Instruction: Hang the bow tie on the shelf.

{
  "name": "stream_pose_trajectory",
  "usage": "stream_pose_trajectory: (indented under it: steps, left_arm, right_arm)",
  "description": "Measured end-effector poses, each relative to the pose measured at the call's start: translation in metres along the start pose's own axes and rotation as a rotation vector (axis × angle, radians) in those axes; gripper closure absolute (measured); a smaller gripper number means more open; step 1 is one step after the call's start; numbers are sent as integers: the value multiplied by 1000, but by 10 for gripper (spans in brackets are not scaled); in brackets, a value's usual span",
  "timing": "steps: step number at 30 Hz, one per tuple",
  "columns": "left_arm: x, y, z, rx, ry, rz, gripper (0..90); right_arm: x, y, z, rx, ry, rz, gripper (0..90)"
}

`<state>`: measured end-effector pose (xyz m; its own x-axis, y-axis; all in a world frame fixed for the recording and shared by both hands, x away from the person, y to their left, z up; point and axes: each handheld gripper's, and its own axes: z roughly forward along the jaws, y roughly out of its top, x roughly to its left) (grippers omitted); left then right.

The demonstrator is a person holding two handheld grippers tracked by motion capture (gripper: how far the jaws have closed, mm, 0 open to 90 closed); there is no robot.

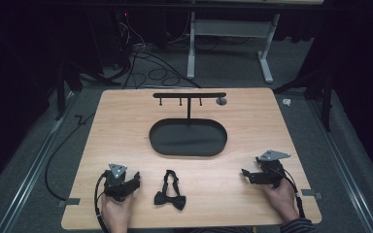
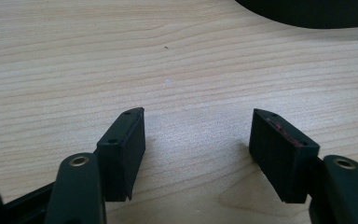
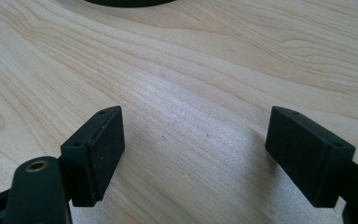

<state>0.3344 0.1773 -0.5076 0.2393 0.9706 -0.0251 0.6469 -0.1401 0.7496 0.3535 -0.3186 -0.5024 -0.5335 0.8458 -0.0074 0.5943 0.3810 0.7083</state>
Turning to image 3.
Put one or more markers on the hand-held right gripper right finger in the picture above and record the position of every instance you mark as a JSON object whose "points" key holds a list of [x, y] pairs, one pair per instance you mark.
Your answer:
{"points": [[307, 155]]}

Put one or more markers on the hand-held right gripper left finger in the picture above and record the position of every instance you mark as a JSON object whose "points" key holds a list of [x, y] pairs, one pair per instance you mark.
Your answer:
{"points": [[96, 155]]}

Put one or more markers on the black round object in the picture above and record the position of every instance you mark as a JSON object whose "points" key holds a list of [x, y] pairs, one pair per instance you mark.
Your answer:
{"points": [[130, 2]]}

